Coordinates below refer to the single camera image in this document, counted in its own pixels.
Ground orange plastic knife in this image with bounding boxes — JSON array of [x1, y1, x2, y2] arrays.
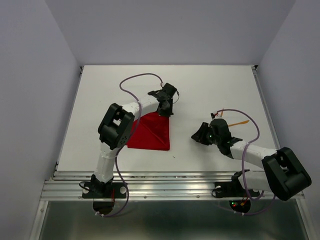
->
[[228, 120, 250, 127]]

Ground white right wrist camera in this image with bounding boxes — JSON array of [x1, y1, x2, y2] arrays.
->
[[210, 111, 221, 120]]

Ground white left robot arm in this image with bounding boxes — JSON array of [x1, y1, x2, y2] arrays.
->
[[91, 83, 177, 197]]

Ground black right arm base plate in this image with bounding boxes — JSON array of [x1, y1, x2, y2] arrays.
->
[[212, 181, 247, 198]]

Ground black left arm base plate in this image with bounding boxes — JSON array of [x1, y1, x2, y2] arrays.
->
[[79, 181, 127, 199]]

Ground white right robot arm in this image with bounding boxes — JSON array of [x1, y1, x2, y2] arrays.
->
[[191, 118, 312, 201]]

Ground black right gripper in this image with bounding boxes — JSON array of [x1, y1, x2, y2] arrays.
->
[[189, 121, 221, 145]]

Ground red cloth napkin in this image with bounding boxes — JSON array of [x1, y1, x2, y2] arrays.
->
[[126, 112, 170, 151]]

